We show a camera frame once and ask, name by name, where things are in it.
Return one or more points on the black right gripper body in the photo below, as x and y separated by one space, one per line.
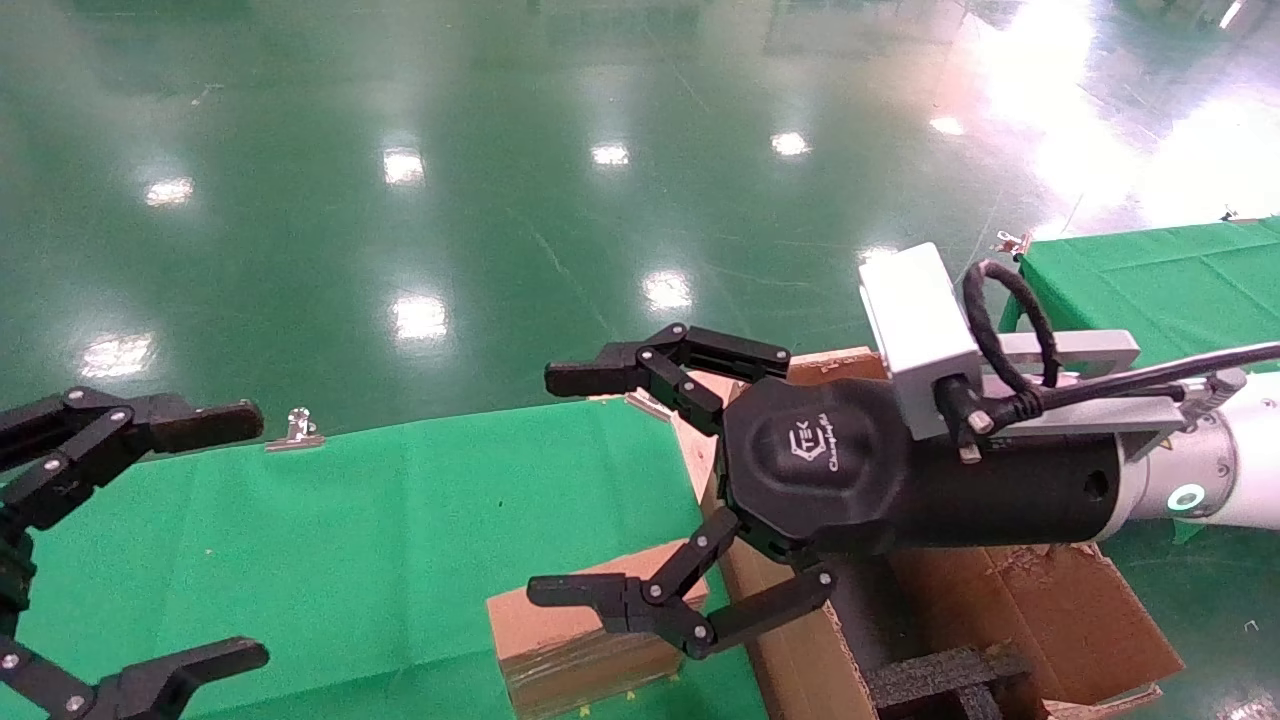
830 470

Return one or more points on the small brown cardboard box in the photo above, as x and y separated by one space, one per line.
560 640

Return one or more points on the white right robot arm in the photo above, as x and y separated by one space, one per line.
1250 460

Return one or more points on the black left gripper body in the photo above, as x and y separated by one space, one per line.
12 575

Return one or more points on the black foam insert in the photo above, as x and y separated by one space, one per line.
930 685

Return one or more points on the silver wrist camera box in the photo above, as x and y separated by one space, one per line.
915 320

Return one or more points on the silver camera mount bracket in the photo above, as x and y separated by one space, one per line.
1090 348

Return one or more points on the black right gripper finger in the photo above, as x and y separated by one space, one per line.
660 610
665 365

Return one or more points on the large open brown carton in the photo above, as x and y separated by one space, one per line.
1080 620

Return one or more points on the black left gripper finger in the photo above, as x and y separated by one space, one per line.
150 680
150 422

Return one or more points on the large green table cloth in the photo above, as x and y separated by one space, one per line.
350 550

